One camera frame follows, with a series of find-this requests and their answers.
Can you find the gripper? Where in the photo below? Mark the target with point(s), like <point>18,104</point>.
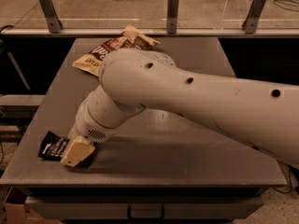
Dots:
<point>88,129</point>

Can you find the black rxbar chocolate wrapper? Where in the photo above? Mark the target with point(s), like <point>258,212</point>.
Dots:
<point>52,147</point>

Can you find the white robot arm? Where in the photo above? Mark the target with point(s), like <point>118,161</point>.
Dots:
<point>259,114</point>

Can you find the brown sea salt chip bag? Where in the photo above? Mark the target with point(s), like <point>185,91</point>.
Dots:
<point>130,38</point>

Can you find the cardboard box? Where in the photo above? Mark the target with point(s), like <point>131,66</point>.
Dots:
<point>18,213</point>

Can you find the grey drawer with handle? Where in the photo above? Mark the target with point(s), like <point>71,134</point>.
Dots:
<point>112,208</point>

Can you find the left metal rail bracket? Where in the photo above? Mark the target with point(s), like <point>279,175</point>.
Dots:
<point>53,23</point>

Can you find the metal rail bracket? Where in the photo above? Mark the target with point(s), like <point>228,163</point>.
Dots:
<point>53,23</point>
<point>250,24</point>
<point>172,16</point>

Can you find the middle metal rail bracket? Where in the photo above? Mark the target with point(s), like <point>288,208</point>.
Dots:
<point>172,16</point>

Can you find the right metal rail bracket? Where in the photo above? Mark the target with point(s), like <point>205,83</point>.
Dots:
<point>250,24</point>

